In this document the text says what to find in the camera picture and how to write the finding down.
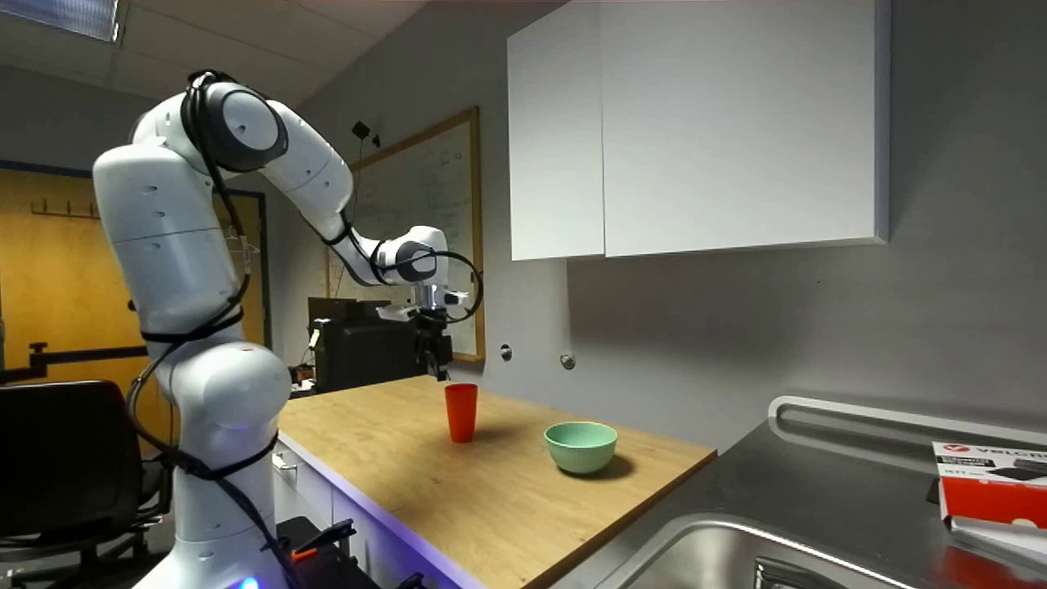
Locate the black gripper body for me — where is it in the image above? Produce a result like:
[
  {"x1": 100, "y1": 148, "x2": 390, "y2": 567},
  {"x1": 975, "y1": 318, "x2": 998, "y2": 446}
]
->
[{"x1": 413, "y1": 311, "x2": 453, "y2": 381}]

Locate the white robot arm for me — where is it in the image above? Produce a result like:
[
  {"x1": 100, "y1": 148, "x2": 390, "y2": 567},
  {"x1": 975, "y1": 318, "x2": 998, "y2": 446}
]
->
[{"x1": 91, "y1": 68, "x2": 450, "y2": 589}]

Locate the green bowl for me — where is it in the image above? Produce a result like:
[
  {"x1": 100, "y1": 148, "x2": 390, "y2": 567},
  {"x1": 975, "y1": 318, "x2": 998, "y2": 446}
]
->
[{"x1": 542, "y1": 421, "x2": 619, "y2": 476}]

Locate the framed whiteboard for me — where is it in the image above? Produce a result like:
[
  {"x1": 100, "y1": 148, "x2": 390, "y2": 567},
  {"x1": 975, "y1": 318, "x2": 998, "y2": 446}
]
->
[{"x1": 350, "y1": 108, "x2": 486, "y2": 368}]

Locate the stainless steel sink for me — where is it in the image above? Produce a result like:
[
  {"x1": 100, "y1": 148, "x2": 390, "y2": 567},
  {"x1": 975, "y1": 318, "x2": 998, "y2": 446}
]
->
[{"x1": 600, "y1": 516, "x2": 912, "y2": 589}]

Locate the black office chair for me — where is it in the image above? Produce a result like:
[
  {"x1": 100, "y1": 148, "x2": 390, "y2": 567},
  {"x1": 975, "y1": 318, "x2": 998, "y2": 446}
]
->
[{"x1": 0, "y1": 381, "x2": 145, "y2": 545}]

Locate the red and white box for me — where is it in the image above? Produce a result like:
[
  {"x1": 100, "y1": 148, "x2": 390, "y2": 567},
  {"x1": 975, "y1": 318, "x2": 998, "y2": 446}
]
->
[{"x1": 932, "y1": 442, "x2": 1047, "y2": 534}]

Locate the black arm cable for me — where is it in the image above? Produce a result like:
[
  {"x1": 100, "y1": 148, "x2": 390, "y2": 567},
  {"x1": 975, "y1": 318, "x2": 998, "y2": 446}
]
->
[{"x1": 128, "y1": 68, "x2": 299, "y2": 582}]

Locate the white wall cabinet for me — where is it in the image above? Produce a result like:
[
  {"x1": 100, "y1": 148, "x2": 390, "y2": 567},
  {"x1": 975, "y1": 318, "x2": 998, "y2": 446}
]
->
[{"x1": 506, "y1": 0, "x2": 890, "y2": 262}]

